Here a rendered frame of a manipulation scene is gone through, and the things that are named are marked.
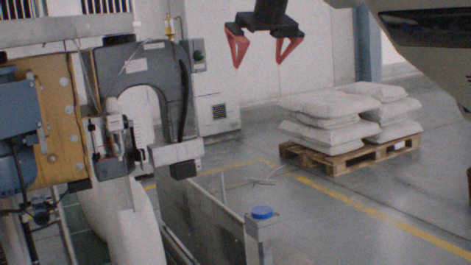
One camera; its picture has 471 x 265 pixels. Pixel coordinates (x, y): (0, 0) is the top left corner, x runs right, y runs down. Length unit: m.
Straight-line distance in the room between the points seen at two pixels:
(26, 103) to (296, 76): 5.59
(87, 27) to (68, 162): 0.33
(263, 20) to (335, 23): 5.90
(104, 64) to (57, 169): 0.28
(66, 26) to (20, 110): 0.24
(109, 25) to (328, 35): 5.66
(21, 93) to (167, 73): 0.43
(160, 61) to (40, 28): 0.33
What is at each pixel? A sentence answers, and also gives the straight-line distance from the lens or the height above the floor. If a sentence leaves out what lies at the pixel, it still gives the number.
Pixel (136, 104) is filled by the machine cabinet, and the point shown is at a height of 0.73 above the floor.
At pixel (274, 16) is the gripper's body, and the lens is 0.76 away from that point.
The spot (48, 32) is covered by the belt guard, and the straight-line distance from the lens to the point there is 0.92.
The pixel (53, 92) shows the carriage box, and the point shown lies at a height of 1.25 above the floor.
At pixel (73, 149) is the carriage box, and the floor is 1.11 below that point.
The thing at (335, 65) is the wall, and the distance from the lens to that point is 6.66.
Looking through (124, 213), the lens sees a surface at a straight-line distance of 1.42.
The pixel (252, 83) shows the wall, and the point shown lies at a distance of 5.84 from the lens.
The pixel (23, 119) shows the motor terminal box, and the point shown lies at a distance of 0.80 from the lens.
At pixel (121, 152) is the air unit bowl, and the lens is 1.03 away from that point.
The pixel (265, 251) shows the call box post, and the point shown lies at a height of 0.73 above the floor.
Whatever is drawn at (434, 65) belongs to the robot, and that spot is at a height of 1.26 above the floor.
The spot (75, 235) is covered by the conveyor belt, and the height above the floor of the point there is 0.38.
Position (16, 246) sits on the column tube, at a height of 0.87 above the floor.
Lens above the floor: 1.36
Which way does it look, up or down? 14 degrees down
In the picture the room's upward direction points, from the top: 6 degrees counter-clockwise
